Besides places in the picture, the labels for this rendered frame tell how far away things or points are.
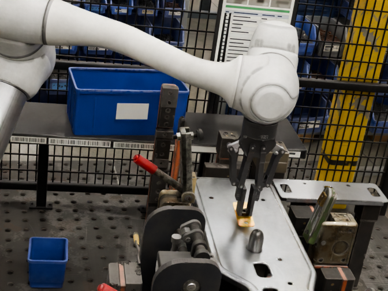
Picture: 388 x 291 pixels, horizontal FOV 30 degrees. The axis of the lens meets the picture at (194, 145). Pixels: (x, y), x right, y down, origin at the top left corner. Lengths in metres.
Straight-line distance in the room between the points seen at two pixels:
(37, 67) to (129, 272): 0.57
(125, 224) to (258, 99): 0.97
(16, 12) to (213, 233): 0.63
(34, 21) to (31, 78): 0.18
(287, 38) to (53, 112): 0.81
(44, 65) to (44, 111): 0.38
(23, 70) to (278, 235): 0.68
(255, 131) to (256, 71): 0.24
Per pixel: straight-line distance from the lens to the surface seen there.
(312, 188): 1.89
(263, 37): 1.48
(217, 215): 1.69
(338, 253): 1.72
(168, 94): 1.83
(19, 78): 1.65
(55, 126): 1.97
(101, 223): 2.17
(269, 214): 1.73
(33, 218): 2.18
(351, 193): 1.92
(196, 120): 2.09
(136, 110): 1.92
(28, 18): 1.53
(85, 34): 1.53
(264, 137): 1.55
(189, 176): 1.59
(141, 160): 1.57
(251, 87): 1.31
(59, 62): 2.07
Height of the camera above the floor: 1.85
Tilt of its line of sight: 25 degrees down
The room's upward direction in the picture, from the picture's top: 8 degrees clockwise
